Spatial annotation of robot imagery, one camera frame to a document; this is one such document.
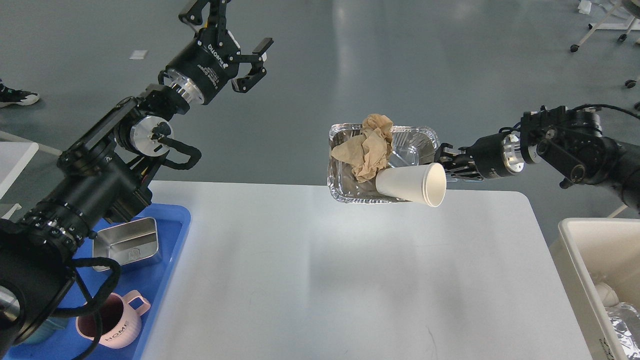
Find blue plastic tray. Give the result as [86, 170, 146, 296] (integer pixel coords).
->
[4, 203, 192, 360]

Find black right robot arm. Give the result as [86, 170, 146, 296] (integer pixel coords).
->
[433, 104, 640, 211]

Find square stainless steel tray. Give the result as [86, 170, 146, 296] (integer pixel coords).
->
[92, 217, 163, 272]

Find grey office chair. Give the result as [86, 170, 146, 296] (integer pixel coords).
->
[0, 131, 62, 157]

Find white paper cup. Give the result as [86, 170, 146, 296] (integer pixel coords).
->
[375, 162, 447, 208]

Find brown paper ball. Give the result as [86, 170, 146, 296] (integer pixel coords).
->
[330, 113, 393, 183]

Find crumpled foil in bin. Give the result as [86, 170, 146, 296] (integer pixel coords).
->
[605, 301, 640, 360]

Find white object in bin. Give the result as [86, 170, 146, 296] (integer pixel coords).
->
[594, 281, 620, 308]

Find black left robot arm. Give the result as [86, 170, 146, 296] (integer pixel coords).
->
[0, 0, 274, 360]

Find beige plastic bin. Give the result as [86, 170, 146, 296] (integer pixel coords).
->
[550, 218, 640, 360]

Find white side table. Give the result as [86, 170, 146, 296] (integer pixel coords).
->
[0, 141, 39, 199]

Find white paper scrap on floor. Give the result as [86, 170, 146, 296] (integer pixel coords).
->
[129, 49, 149, 60]

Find aluminium foil tray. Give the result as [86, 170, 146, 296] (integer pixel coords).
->
[327, 123, 441, 205]

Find person in black shirt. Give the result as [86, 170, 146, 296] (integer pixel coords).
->
[0, 80, 41, 109]

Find pink mug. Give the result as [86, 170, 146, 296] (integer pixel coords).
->
[98, 289, 151, 349]

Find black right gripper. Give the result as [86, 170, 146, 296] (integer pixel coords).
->
[435, 132, 525, 182]

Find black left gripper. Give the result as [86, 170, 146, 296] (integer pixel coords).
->
[164, 0, 274, 105]

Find teal and yellow mug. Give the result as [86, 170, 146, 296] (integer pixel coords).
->
[22, 316, 69, 345]

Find white chair legs with castors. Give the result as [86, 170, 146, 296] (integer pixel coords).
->
[569, 0, 639, 89]

